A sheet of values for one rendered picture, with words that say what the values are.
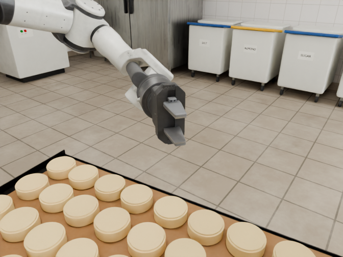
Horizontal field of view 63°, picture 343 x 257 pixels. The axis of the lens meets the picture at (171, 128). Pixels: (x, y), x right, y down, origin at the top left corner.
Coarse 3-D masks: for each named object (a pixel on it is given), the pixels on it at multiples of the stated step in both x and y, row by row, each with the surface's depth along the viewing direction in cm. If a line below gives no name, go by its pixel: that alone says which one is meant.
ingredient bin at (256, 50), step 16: (240, 32) 340; (256, 32) 330; (272, 32) 320; (240, 48) 348; (256, 48) 336; (272, 48) 328; (240, 64) 356; (256, 64) 344; (272, 64) 344; (256, 80) 351; (272, 80) 389
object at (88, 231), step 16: (48, 176) 50; (80, 192) 47; (160, 192) 47; (16, 208) 43; (192, 208) 43; (64, 224) 40; (0, 240) 38; (96, 240) 38; (224, 240) 38; (272, 240) 38; (288, 240) 38; (0, 256) 36; (160, 256) 36; (208, 256) 36; (224, 256) 36; (320, 256) 36
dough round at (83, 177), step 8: (80, 168) 49; (88, 168) 49; (96, 168) 50; (72, 176) 47; (80, 176) 47; (88, 176) 47; (96, 176) 48; (72, 184) 47; (80, 184) 46; (88, 184) 47
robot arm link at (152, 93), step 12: (144, 84) 61; (156, 84) 58; (168, 84) 51; (144, 96) 59; (156, 96) 52; (168, 96) 52; (180, 96) 52; (144, 108) 60; (156, 108) 53; (156, 120) 54; (168, 120) 55; (180, 120) 55; (156, 132) 56
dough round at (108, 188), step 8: (104, 176) 47; (112, 176) 47; (120, 176) 47; (96, 184) 45; (104, 184) 45; (112, 184) 45; (120, 184) 45; (96, 192) 44; (104, 192) 44; (112, 192) 44; (120, 192) 45; (104, 200) 44; (112, 200) 44
